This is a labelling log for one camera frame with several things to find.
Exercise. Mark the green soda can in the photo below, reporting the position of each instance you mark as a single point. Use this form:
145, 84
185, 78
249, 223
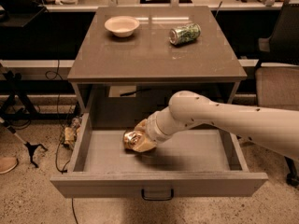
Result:
184, 34

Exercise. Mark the white label with black pen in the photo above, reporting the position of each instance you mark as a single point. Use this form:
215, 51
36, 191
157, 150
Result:
125, 91

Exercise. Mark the grey cabinet with counter top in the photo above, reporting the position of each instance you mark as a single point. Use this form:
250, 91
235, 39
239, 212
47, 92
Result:
147, 55

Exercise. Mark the black drawer handle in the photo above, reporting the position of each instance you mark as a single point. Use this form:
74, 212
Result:
157, 195

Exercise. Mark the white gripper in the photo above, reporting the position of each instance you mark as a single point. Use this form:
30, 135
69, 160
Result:
154, 130

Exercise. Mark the white ceramic bowl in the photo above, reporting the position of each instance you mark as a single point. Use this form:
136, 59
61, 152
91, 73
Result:
122, 26

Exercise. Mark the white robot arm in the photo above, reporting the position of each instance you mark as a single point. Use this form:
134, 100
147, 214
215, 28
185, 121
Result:
233, 118

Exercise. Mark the power strip with plugs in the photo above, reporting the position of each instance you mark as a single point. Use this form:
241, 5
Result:
71, 133

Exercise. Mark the black office chair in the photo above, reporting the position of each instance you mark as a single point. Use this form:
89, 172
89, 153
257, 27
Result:
277, 89

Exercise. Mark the open grey top drawer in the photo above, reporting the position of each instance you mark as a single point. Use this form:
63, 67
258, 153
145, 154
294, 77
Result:
199, 162

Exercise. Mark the tan shoe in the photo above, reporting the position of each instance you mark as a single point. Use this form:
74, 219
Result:
7, 164

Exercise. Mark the black tripod stand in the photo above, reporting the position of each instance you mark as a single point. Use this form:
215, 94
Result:
28, 109

